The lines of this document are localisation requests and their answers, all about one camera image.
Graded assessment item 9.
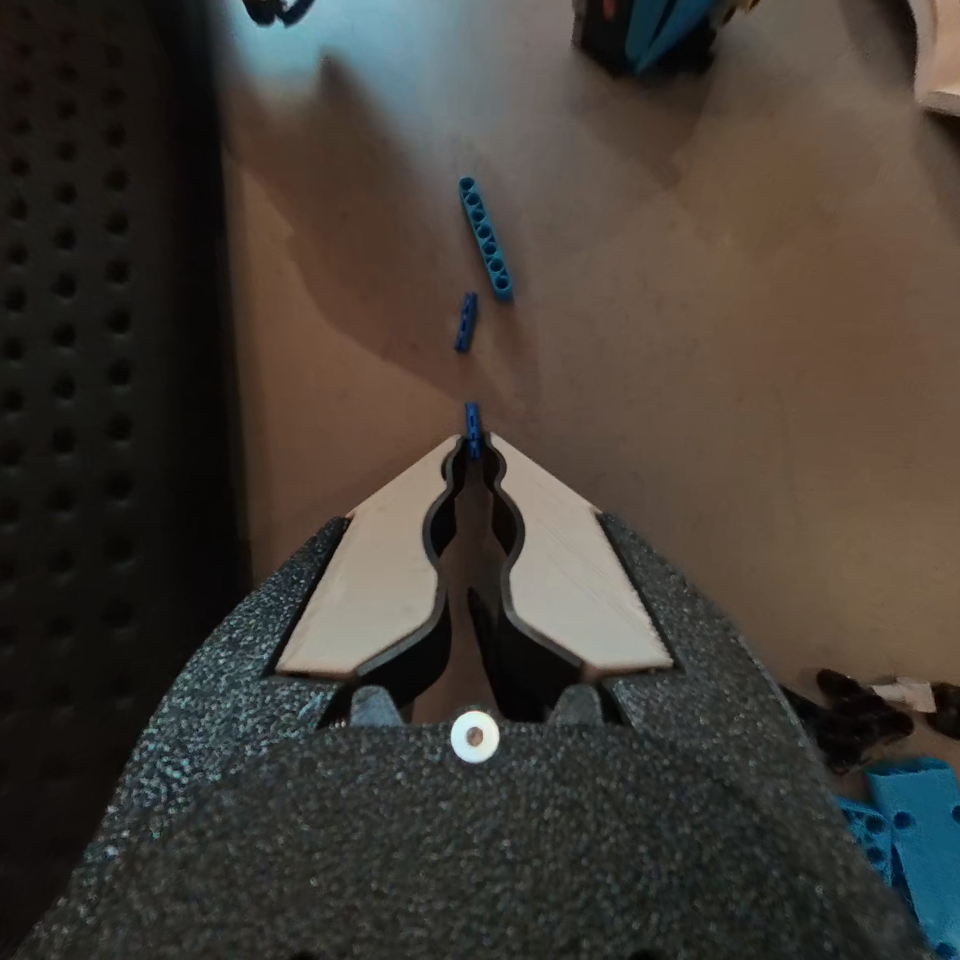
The blue brick beam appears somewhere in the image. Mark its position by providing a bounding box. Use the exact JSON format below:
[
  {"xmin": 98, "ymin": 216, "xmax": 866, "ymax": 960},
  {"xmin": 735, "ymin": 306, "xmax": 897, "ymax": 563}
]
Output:
[{"xmin": 457, "ymin": 176, "xmax": 516, "ymax": 305}]

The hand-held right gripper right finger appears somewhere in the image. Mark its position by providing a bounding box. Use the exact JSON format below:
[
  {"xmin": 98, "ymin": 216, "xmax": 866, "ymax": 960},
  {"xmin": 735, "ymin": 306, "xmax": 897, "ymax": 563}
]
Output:
[{"xmin": 480, "ymin": 432, "xmax": 675, "ymax": 708}]

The instruction booklet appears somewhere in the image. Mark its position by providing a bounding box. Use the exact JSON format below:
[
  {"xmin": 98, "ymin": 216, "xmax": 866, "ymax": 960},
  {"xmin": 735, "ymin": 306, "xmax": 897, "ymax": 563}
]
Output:
[{"xmin": 913, "ymin": 0, "xmax": 960, "ymax": 120}]

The toy brick robot model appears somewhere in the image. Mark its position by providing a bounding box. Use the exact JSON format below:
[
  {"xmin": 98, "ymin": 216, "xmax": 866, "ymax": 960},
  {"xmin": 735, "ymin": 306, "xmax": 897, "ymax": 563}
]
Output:
[{"xmin": 572, "ymin": 0, "xmax": 744, "ymax": 78}]

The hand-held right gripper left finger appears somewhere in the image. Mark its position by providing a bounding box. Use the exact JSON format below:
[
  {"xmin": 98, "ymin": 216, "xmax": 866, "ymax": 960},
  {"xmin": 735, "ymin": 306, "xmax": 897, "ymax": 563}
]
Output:
[{"xmin": 274, "ymin": 433, "xmax": 468, "ymax": 702}]

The pile of toy brick parts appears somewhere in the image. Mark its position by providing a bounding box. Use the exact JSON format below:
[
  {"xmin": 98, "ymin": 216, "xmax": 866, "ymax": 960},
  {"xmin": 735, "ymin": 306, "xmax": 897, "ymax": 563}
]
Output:
[{"xmin": 780, "ymin": 667, "xmax": 960, "ymax": 960}]

